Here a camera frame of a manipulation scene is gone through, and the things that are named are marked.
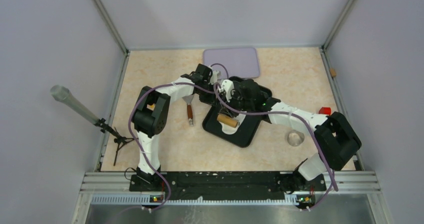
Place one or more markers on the wooden dough roller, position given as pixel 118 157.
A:
pixel 226 117

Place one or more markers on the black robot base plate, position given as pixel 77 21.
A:
pixel 226 185

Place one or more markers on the lilac rectangular tray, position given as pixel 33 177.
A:
pixel 242 62

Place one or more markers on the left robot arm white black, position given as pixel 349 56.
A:
pixel 150 114

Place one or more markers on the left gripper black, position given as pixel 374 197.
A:
pixel 210 100

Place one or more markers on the black baking tray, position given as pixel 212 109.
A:
pixel 244 135

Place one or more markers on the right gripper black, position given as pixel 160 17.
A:
pixel 234 95

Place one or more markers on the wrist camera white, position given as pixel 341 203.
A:
pixel 226 88
pixel 215 77

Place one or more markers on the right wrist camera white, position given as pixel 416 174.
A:
pixel 226 88

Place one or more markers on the yellow red blue toy block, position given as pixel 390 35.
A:
pixel 151 106

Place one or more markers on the clear glass cup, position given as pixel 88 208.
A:
pixel 295 138

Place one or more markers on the small wooden cork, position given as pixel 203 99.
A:
pixel 332 72

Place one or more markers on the grey microphone on tripod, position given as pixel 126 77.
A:
pixel 63 95

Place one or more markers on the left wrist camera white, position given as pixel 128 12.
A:
pixel 215 77

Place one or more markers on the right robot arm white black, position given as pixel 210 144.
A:
pixel 334 137

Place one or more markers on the metal scraper wooden handle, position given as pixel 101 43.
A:
pixel 190 116

